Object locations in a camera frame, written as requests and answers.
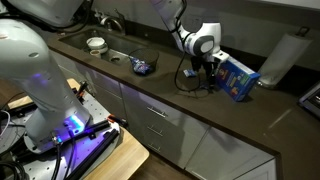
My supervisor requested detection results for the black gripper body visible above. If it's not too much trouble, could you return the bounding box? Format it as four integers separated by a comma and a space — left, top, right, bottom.
191, 49, 231, 69

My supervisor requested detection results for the dark blue snack pack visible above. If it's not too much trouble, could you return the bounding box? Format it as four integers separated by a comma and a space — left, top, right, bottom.
199, 81, 211, 91

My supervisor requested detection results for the blue cardboard food box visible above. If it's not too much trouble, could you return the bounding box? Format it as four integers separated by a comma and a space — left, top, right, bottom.
214, 56, 262, 103

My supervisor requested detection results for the pile of blue snack packs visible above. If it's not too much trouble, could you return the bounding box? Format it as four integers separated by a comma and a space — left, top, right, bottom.
130, 57, 153, 76

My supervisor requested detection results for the white paper towel roll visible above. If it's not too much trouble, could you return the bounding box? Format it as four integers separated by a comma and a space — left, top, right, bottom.
258, 32, 313, 89

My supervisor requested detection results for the white lower kitchen cabinet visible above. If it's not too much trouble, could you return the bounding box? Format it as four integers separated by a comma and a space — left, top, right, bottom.
49, 49, 279, 180

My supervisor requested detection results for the steel kitchen sink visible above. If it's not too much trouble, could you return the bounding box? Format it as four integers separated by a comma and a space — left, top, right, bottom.
58, 29, 148, 66

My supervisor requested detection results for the metal kitchen faucet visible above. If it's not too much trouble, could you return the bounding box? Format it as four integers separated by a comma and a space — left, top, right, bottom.
98, 11, 127, 36

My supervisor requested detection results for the orange black clamp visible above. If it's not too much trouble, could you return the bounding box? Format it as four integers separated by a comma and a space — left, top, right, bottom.
106, 114, 129, 129
75, 80, 90, 102

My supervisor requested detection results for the dark countertop appliance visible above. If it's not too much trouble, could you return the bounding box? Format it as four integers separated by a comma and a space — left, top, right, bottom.
298, 83, 320, 118

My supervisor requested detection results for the small white cup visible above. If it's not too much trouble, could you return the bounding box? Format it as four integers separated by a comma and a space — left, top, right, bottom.
89, 49, 103, 59

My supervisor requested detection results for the white ceramic bowl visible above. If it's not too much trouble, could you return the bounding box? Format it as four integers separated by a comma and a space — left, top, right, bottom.
86, 37, 109, 54

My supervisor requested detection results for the wooden table board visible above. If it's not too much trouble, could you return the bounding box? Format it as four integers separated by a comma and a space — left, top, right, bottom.
7, 78, 151, 180

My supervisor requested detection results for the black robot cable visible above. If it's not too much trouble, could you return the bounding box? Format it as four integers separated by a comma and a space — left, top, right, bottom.
168, 0, 205, 93

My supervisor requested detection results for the black wire mesh basket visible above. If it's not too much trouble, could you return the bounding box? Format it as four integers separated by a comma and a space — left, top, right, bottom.
128, 48, 160, 76

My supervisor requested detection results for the long metal drawer handle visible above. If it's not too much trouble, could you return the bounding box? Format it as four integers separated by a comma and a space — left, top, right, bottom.
146, 106, 168, 119

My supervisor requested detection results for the medium metal drawer handle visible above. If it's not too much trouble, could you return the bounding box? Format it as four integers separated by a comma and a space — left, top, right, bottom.
147, 125, 165, 137

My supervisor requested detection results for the short metal drawer handle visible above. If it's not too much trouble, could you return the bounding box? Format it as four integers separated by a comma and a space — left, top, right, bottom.
147, 142, 162, 154

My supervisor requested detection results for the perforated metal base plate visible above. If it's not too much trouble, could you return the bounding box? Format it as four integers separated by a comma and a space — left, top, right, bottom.
0, 92, 121, 180

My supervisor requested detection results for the short black aluminium rail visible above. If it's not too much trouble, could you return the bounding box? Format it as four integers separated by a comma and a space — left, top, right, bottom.
68, 120, 112, 140

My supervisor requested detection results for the long black aluminium rail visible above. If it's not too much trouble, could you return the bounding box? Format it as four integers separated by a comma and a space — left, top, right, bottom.
66, 129, 121, 180

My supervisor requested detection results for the black base power cable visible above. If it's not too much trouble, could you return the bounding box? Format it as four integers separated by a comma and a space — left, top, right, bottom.
50, 139, 66, 180

